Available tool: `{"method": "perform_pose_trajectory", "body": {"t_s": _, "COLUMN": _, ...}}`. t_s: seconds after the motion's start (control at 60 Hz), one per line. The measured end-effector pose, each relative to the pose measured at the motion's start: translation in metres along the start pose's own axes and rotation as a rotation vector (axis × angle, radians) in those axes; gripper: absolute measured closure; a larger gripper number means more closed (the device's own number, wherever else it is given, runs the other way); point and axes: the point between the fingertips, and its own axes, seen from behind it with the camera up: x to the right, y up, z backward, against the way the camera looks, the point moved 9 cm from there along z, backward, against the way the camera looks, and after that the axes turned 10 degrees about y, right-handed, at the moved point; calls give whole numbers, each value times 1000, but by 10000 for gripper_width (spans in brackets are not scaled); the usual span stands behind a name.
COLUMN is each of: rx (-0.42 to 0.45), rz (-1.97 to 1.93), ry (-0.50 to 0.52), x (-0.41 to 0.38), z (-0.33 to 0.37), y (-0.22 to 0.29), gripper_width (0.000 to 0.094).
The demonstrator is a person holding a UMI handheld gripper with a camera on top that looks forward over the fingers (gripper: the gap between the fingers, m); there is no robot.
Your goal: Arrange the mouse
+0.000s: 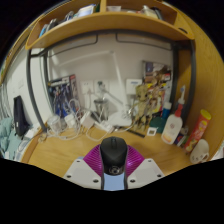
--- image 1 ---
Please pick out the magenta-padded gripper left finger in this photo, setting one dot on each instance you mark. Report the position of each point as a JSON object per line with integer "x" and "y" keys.
{"x": 80, "y": 173}

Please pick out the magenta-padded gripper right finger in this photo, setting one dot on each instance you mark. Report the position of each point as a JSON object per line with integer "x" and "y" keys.
{"x": 146, "y": 171}

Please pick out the black computer mouse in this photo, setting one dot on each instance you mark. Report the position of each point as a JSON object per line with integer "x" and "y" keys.
{"x": 114, "y": 155}

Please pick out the small white desk clock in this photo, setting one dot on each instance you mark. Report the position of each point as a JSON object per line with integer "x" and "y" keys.
{"x": 151, "y": 131}

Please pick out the black ruler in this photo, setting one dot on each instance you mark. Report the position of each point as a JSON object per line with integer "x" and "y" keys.
{"x": 135, "y": 132}

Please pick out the small blue box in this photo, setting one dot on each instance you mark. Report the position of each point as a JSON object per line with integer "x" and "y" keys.
{"x": 181, "y": 139}

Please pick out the white red-capped lotion bottle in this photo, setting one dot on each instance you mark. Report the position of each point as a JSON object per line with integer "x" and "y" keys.
{"x": 171, "y": 128}

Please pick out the white power strip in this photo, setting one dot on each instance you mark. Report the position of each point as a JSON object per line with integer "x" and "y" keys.
{"x": 106, "y": 127}

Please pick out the clear glass jar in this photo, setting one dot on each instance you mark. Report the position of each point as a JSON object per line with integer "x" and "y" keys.
{"x": 54, "y": 123}

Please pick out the white mug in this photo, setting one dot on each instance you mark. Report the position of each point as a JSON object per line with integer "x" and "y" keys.
{"x": 200, "y": 151}

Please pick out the white desk lamp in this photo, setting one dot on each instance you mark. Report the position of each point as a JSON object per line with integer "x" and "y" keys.
{"x": 120, "y": 120}

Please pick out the red chip can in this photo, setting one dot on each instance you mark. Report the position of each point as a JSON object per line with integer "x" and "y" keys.
{"x": 197, "y": 131}

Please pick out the metal pen cup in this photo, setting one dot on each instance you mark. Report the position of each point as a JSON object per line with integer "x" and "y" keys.
{"x": 101, "y": 108}

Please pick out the golden tree-creature figurine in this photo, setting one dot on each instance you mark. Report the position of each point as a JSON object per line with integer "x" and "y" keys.
{"x": 143, "y": 103}

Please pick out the blue model kit box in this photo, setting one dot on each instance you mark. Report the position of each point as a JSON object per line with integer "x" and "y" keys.
{"x": 61, "y": 95}

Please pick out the brown tree-creature figurine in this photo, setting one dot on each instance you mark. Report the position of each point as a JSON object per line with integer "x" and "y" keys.
{"x": 157, "y": 91}

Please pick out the teal bedding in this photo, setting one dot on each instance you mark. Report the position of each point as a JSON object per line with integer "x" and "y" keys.
{"x": 6, "y": 136}

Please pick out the black bag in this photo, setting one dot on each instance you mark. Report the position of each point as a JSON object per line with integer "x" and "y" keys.
{"x": 19, "y": 115}

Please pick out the colourful printed box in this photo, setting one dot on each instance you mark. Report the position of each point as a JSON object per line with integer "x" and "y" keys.
{"x": 158, "y": 68}

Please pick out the wooden shelf unit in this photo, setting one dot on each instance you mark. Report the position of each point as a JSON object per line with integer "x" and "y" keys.
{"x": 110, "y": 21}

